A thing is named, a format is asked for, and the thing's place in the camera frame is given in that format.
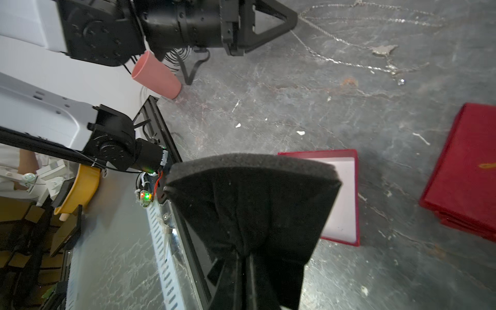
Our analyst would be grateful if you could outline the pink plastic cup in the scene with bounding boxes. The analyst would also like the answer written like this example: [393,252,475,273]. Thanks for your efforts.
[131,50,182,99]

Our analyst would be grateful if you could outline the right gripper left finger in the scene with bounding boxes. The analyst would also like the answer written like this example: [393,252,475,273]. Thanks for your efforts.
[218,254,244,309]

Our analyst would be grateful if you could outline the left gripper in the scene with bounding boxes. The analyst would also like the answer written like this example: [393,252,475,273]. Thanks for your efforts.
[219,0,298,56]

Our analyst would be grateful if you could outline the left red jewelry box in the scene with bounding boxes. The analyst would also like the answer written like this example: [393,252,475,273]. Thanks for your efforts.
[278,149,360,247]

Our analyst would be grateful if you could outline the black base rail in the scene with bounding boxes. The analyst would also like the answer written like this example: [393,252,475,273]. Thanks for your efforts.
[134,96,217,309]

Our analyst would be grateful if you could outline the person behind workstation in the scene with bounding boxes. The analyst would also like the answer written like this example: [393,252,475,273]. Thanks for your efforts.
[1,144,78,201]

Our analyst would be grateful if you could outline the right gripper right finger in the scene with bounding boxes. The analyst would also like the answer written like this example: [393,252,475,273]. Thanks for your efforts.
[247,253,280,310]

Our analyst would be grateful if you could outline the jewelry box lid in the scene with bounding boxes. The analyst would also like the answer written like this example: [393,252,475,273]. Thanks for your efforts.
[419,103,495,241]

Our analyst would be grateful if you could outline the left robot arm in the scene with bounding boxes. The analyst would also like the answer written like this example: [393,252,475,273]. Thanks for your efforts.
[1,1,298,173]

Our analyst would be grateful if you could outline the white slotted cable duct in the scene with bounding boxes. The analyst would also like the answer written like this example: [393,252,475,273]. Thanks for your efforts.
[146,202,185,310]

